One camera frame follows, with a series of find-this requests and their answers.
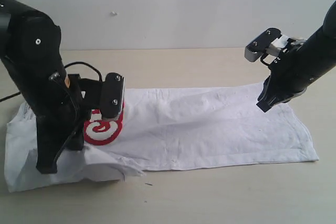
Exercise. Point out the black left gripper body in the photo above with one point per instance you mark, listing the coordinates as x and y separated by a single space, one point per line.
70 98

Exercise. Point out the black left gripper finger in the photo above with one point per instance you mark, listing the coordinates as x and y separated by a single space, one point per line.
52 139

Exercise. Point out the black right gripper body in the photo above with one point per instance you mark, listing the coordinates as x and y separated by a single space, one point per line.
291 71

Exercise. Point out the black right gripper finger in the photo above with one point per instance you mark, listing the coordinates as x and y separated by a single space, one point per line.
268 100
264 91

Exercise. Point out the white t-shirt red lettering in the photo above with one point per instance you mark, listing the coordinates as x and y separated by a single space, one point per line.
164 129

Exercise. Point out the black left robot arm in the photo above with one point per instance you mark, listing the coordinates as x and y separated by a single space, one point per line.
30 51

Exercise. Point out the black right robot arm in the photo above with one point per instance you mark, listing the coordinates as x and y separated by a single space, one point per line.
324 42

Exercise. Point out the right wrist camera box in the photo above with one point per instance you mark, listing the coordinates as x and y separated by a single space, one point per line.
258 46

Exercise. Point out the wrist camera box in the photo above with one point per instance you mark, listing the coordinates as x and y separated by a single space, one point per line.
258 46
112 96

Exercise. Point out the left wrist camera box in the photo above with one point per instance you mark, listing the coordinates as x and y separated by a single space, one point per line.
112 96

